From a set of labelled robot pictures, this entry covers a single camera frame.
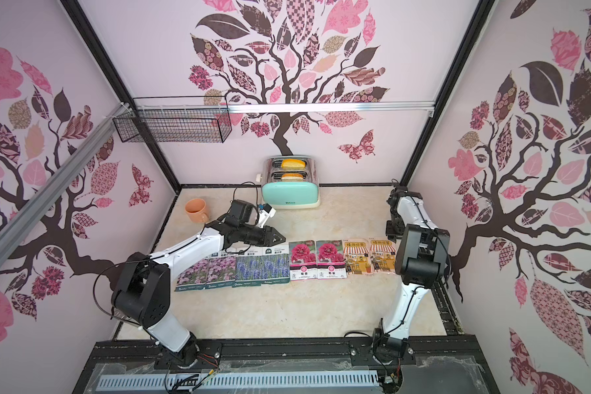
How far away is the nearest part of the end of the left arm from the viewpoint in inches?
26.8

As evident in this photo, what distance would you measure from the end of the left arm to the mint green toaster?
0.23 m

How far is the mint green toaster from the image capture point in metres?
0.99
